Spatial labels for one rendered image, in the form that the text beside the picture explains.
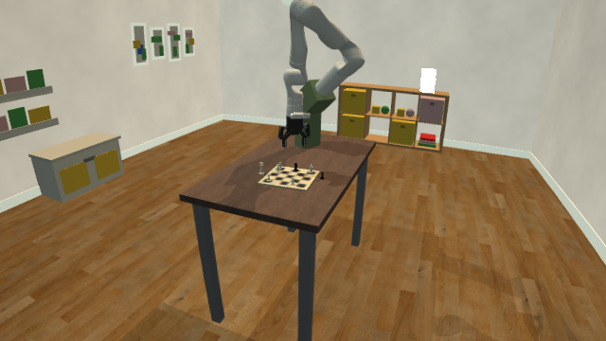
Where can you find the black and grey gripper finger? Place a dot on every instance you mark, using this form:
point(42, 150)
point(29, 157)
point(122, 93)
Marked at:
point(281, 136)
point(307, 133)

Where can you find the chessboard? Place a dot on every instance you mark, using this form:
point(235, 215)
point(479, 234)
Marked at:
point(283, 179)

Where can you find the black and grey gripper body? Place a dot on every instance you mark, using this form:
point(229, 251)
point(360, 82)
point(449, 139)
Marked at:
point(294, 123)

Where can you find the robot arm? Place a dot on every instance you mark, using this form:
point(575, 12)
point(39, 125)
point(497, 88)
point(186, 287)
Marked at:
point(308, 14)

